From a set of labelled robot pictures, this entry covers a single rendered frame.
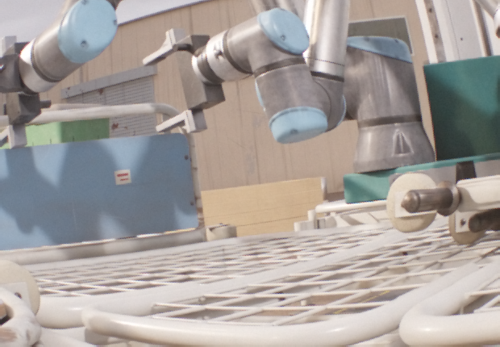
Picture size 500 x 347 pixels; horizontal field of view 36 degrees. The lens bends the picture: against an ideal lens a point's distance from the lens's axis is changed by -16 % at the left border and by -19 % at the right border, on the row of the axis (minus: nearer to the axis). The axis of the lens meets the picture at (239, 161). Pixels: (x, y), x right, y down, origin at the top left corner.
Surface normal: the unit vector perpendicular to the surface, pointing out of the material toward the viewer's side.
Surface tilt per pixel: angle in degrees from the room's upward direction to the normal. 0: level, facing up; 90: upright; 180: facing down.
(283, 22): 75
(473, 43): 90
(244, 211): 90
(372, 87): 91
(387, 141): 70
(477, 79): 90
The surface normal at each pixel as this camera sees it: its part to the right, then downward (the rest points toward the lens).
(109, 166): 0.72, -0.10
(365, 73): -0.51, 0.01
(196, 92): -0.69, 0.07
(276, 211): 0.42, -0.07
